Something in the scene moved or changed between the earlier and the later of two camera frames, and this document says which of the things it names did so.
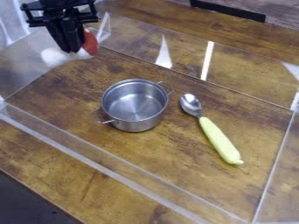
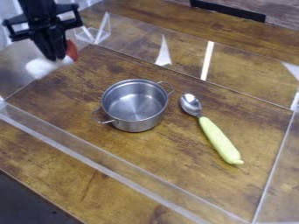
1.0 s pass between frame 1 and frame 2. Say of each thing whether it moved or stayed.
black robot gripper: moved
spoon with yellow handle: stayed
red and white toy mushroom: moved
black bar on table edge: stayed
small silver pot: stayed
